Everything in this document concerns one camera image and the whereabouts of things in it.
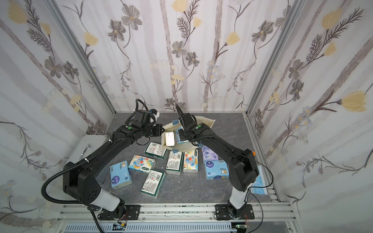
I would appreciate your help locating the blue face mask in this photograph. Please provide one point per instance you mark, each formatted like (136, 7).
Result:
(259, 186)

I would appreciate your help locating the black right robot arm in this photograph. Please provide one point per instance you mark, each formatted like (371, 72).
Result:
(242, 165)

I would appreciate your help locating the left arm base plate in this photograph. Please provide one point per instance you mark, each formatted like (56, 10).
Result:
(128, 212)

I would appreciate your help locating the green white tissue pack front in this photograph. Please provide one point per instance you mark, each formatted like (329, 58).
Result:
(153, 183)

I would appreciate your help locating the cartoon tissue pack tilted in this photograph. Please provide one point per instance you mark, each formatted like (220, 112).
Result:
(141, 164)

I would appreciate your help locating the cream canvas tote bag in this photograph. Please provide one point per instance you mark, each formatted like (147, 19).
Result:
(173, 126)

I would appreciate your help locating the green white tissue pack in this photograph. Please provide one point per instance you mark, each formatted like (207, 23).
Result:
(156, 150)
(175, 163)
(153, 183)

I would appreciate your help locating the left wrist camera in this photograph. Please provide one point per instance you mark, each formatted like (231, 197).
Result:
(155, 113)

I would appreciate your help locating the cartoon elephant tissue pack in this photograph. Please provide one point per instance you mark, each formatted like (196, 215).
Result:
(190, 161)

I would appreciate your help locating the light blue tissue pack left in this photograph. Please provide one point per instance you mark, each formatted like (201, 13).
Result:
(120, 175)

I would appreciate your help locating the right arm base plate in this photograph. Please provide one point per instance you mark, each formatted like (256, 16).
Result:
(224, 211)

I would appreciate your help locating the light blue purple-logo tissue pack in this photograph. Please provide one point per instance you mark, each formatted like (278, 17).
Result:
(216, 170)

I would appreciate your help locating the aluminium frame rail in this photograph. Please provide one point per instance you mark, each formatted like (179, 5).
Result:
(204, 212)

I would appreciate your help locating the purple tissue pack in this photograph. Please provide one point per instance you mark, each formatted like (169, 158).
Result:
(208, 154)

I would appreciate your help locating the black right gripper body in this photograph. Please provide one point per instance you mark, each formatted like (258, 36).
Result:
(184, 121)

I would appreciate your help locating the silver metal case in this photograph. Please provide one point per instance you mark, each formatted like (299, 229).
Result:
(85, 147)

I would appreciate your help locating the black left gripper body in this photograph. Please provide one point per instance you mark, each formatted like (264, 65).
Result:
(159, 129)

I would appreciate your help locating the light blue tissue pack front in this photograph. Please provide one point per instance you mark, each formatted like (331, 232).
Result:
(181, 136)

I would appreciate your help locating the green white tissue pack back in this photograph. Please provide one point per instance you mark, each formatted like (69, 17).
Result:
(156, 150)

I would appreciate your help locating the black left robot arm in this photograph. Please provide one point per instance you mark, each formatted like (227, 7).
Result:
(79, 179)

